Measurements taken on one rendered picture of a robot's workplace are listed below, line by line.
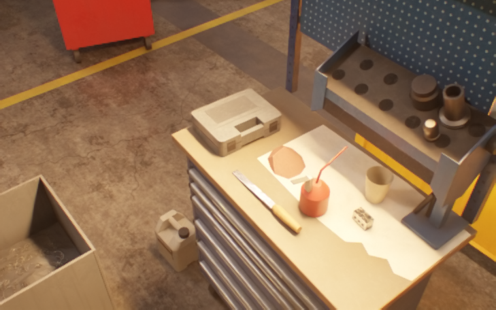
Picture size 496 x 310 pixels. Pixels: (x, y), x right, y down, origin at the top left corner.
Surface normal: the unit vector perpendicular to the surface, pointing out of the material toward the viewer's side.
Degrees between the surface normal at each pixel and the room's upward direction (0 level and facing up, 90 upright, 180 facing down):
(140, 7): 90
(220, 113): 0
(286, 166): 24
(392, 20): 90
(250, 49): 0
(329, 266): 0
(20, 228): 90
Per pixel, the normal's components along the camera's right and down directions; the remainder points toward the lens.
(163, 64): 0.00, -0.75
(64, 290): 0.64, 0.51
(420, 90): -0.37, -0.48
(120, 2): 0.36, 0.62
